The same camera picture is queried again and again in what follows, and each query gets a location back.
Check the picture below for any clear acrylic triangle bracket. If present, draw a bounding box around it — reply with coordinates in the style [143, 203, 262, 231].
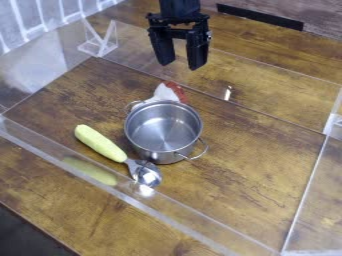
[77, 20, 119, 57]

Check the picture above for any spoon with yellow handle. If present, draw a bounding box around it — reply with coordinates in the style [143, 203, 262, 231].
[73, 124, 163, 187]

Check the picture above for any silver pot with handles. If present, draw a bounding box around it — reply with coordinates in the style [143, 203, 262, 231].
[124, 100, 208, 164]

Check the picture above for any black strip on table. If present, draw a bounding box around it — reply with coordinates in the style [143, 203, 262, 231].
[216, 3, 304, 31]

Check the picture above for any red and white mushroom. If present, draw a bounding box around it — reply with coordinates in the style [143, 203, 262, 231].
[144, 81, 188, 103]

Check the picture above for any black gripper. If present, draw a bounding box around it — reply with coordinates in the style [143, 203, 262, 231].
[145, 0, 211, 70]

